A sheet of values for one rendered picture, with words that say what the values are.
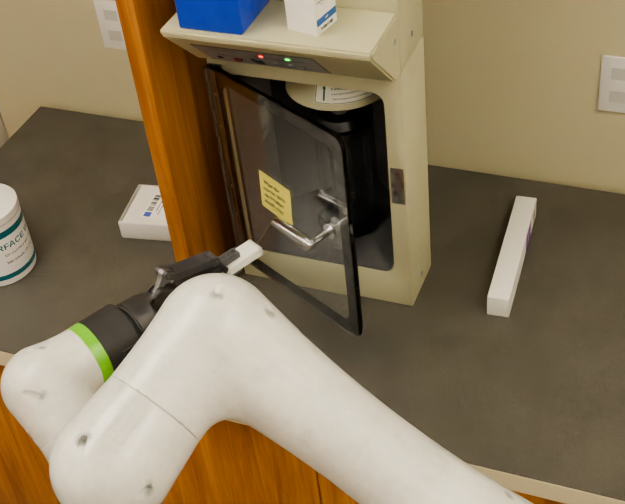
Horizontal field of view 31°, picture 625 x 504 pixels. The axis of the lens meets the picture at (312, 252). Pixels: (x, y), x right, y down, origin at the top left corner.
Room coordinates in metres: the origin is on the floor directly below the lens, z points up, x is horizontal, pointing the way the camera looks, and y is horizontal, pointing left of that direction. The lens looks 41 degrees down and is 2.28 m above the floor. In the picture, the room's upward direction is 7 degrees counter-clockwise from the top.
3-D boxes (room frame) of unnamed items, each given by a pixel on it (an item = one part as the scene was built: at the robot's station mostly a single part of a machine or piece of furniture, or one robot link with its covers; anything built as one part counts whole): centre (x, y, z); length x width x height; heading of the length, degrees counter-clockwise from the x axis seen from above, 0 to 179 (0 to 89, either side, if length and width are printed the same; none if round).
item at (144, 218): (1.71, 0.27, 0.96); 0.16 x 0.12 x 0.04; 73
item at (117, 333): (1.13, 0.29, 1.20); 0.12 x 0.06 x 0.09; 37
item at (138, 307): (1.18, 0.23, 1.20); 0.09 x 0.07 x 0.08; 127
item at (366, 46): (1.41, 0.01, 1.46); 0.32 x 0.11 x 0.10; 64
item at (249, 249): (1.27, 0.11, 1.20); 0.07 x 0.03 x 0.01; 127
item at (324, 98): (1.54, -0.08, 1.34); 0.18 x 0.18 x 0.05
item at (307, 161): (1.39, 0.03, 1.19); 0.30 x 0.01 x 0.40; 37
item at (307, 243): (1.32, 0.01, 1.20); 0.10 x 0.05 x 0.03; 37
